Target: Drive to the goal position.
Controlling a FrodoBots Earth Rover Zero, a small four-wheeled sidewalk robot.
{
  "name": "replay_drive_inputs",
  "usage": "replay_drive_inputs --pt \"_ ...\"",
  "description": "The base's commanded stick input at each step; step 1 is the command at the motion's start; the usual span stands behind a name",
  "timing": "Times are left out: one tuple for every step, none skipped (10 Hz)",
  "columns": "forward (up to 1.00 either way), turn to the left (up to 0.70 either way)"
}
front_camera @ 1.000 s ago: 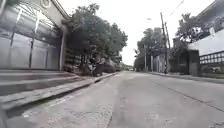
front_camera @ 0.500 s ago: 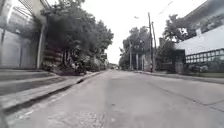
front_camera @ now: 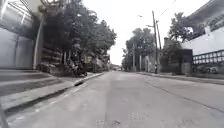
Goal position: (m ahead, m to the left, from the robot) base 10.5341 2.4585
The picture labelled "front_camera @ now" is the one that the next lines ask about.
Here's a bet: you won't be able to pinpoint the group of trees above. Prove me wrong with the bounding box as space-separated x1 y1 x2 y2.
121 27 157 72

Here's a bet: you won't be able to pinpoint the parked motorcycle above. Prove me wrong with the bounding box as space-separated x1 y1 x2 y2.
68 54 89 78

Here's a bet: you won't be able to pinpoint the grey concrete road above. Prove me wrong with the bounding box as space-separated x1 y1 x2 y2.
0 70 224 128

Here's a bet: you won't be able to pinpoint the row of trees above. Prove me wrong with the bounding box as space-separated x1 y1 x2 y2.
39 0 118 73

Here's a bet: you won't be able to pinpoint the utility pole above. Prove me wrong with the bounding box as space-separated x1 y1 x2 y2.
151 10 160 74

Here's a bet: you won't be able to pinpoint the dark gate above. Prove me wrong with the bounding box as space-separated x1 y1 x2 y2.
168 48 194 76

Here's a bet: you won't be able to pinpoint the concrete kerb strip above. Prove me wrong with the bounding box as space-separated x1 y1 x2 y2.
135 71 224 86

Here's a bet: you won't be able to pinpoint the tree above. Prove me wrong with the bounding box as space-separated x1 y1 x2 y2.
167 12 198 44

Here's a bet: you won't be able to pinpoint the grey concrete sidewalk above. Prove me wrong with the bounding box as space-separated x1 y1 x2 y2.
0 69 107 118

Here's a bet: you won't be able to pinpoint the black metal fence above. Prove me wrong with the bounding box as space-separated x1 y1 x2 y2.
191 49 224 75

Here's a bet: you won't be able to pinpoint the grey building with gate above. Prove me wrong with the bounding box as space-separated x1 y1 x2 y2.
0 0 64 71

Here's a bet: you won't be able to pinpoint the white building with railing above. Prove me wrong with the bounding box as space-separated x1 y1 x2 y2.
181 0 224 57

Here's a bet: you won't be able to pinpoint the low wall with slats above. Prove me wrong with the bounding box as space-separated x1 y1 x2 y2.
37 46 73 78

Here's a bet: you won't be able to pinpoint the overhead wires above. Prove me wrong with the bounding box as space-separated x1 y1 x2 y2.
137 0 178 29

